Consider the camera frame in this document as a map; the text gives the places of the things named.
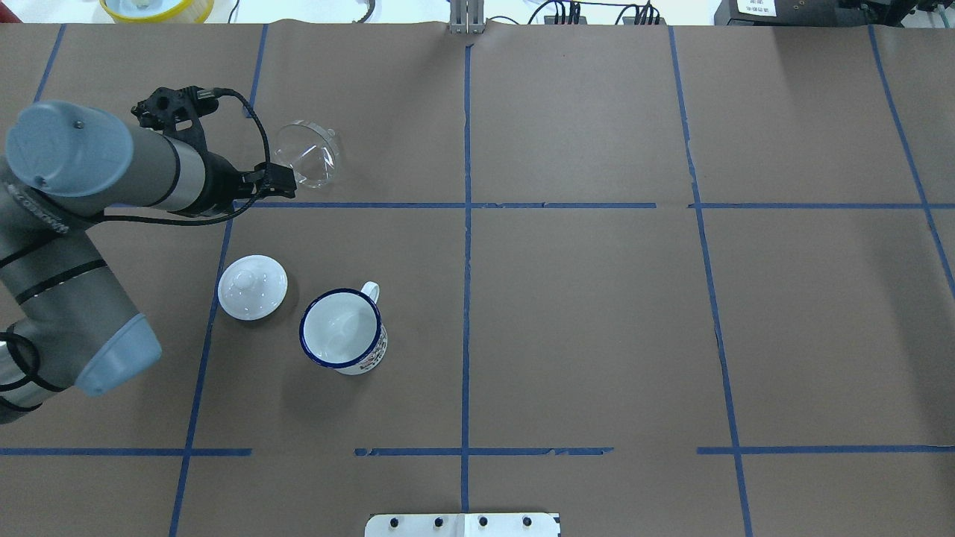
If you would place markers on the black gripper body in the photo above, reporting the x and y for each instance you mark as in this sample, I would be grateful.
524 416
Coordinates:
221 183

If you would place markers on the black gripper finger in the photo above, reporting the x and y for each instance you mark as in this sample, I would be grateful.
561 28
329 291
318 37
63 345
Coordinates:
274 180

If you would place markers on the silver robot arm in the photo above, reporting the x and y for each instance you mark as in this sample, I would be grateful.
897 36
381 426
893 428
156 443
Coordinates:
67 168

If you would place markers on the white ceramic lid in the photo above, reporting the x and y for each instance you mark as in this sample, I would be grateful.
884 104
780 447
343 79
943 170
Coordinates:
252 287

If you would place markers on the white enamel mug blue rim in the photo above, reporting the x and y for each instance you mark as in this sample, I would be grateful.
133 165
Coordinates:
343 330

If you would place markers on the yellow tape roll with plate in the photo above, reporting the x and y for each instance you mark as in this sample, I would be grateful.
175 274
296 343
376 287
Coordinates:
158 12

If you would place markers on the orange black connector module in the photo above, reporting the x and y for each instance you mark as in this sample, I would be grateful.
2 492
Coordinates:
560 13

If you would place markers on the black computer box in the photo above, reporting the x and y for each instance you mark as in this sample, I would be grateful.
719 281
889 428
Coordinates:
821 14

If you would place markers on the aluminium frame post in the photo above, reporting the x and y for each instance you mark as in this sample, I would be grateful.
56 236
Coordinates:
466 17

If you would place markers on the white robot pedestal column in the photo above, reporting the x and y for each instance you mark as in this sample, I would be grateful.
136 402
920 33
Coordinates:
465 524

